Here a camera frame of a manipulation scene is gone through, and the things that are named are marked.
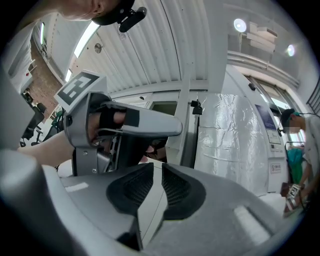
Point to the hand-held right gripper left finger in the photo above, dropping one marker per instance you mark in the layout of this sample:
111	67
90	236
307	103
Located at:
100	200

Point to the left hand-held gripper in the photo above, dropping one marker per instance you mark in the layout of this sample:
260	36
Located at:
155	122

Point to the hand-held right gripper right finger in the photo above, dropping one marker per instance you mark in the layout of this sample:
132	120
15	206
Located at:
220	217

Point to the person's left forearm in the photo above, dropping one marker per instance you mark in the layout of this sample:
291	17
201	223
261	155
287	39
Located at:
47	150

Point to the plastic-wrapped white machine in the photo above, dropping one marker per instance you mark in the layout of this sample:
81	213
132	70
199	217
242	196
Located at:
230	140

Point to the person's left hand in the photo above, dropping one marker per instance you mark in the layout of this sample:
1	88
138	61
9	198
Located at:
93	125

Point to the black keys in lock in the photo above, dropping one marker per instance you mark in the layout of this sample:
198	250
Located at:
197	107

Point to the green cloth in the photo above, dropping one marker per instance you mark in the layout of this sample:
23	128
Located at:
296	165

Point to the round ceiling disc fixture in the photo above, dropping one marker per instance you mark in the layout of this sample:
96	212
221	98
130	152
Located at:
98	48

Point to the black office chair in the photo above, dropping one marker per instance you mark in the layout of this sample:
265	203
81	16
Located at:
32	127

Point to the blue poster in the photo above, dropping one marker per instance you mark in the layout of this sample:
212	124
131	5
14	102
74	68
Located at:
266	117

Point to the round ceiling spotlight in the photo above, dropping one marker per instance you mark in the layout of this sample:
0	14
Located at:
240	25
290	50

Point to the person's head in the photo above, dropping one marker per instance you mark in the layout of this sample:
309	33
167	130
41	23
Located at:
80	10

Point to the stack of white boxes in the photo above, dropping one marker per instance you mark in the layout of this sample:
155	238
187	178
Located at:
262	37

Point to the person's white shirt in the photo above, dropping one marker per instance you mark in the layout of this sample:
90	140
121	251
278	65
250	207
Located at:
18	57

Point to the black railing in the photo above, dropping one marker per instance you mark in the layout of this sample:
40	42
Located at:
315	97

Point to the black head-worn camera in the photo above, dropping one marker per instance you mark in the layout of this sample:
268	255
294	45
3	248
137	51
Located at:
130	18

